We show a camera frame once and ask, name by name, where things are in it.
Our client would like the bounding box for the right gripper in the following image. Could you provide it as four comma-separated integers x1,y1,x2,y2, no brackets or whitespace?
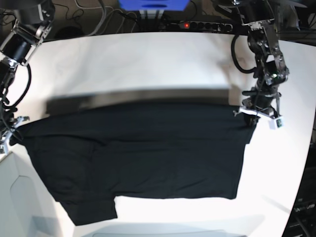
0,116,30,153

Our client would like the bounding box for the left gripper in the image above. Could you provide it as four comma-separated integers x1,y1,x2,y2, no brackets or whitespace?
233,84,281,127

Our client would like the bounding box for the black T-shirt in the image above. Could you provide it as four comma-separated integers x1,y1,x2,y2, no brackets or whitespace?
9,101,256,226

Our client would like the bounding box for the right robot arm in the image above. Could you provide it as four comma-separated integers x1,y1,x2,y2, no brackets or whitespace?
0,0,55,154

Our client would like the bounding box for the black power strip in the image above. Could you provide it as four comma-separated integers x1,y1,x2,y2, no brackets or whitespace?
168,21,234,33

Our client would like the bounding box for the blue plastic box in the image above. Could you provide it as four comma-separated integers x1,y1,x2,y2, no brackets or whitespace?
118,0,190,11

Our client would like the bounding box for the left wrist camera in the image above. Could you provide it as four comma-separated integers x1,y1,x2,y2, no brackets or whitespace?
269,117,284,130

